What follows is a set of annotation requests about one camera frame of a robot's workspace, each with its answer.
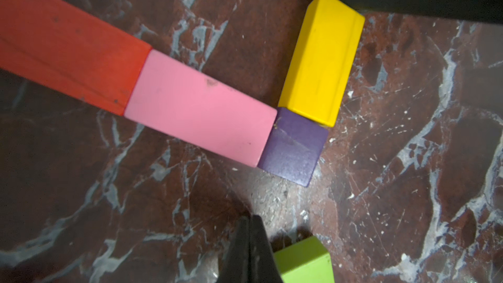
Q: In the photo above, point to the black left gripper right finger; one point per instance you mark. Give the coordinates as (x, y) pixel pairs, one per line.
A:
(262, 266)

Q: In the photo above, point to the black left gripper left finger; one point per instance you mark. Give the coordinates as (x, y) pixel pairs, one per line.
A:
(236, 263)

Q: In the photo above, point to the small purple block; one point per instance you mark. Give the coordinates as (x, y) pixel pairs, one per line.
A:
(293, 148)

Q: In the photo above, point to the light pink block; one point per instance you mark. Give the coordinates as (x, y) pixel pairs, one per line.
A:
(182, 102)

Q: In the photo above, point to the yellow block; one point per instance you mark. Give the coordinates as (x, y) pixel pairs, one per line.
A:
(322, 61)

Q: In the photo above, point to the long red block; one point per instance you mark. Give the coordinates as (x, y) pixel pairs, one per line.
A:
(59, 46)

